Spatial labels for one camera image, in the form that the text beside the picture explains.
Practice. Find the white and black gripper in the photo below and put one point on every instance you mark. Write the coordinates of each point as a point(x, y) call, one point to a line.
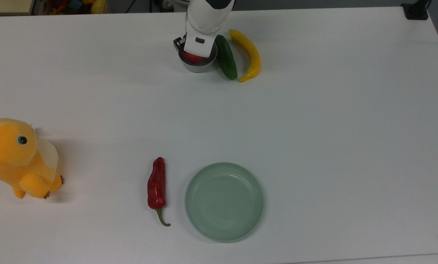
point(198, 46)

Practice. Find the red apple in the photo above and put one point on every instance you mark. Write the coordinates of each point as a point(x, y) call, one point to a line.
point(191, 58)

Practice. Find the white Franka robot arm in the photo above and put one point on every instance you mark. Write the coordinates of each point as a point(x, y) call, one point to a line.
point(208, 14)

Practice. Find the small metal bowl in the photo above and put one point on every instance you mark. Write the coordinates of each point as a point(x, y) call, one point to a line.
point(198, 68)

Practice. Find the green cucumber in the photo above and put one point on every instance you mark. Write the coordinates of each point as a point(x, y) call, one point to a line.
point(227, 58)

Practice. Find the yellow banana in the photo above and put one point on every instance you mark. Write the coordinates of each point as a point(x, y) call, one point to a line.
point(250, 51)

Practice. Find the yellow toy fruit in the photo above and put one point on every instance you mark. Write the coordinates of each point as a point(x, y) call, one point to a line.
point(98, 6)

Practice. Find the red chili pepper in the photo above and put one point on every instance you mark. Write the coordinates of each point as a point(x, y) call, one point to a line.
point(156, 185)

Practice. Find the pale green plate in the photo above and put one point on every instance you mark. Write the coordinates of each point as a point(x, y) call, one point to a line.
point(224, 201)

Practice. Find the wooden box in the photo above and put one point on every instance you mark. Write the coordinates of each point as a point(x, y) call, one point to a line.
point(8, 6)

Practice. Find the orange plush dinosaur toy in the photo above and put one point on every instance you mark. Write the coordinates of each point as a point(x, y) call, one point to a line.
point(13, 157)

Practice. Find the black stand base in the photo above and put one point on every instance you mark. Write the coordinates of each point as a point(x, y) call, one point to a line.
point(416, 11)

